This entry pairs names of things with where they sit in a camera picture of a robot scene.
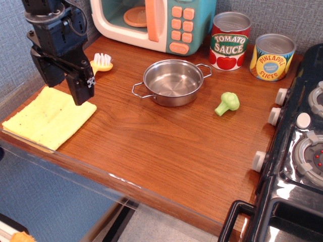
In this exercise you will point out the orange fuzzy object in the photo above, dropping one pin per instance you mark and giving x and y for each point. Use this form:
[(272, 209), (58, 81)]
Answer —
[(22, 237)]

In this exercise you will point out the pineapple slices toy can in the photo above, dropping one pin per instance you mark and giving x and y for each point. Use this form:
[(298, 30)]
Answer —
[(272, 56)]

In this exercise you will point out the yellow toy scrub brush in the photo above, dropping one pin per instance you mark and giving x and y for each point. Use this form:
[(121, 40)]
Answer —
[(101, 63)]

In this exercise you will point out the small steel pot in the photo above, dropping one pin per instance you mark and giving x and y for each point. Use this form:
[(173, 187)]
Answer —
[(172, 82)]

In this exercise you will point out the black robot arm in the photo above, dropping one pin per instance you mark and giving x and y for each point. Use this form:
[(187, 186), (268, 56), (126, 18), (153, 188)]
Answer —
[(58, 36)]

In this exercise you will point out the white stove knob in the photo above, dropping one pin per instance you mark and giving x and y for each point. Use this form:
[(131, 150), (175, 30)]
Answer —
[(274, 116), (280, 97), (258, 160)]

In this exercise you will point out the white round stove button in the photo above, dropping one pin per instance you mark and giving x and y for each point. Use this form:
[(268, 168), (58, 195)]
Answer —
[(303, 120)]

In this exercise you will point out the teal toy microwave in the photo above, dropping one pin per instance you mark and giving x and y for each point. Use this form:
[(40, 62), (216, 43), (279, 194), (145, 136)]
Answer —
[(175, 27)]

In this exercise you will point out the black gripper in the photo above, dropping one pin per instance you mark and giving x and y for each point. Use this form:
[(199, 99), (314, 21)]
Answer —
[(59, 34)]

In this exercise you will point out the clear acrylic table guard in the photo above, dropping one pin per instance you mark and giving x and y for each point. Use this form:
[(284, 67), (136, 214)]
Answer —
[(169, 204)]

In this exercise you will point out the black oven door handle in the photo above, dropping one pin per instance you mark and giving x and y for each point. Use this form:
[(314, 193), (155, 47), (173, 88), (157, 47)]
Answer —
[(237, 207)]

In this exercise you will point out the tomato sauce toy can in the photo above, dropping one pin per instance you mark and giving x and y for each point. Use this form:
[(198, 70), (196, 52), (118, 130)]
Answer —
[(229, 39)]

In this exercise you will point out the orange microwave plate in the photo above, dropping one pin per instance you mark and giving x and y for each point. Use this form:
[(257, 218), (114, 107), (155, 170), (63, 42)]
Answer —
[(136, 17)]

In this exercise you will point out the black toy stove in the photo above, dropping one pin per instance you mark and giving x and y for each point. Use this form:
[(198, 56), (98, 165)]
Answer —
[(288, 204)]

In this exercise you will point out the green toy broccoli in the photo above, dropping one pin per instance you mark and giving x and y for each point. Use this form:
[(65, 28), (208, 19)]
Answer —
[(229, 101)]

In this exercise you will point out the grey stove burner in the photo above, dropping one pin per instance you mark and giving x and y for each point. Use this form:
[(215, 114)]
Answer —
[(315, 107), (307, 156)]

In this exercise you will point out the yellow folded cloth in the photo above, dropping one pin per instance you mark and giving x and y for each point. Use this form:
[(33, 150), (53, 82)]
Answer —
[(49, 120)]

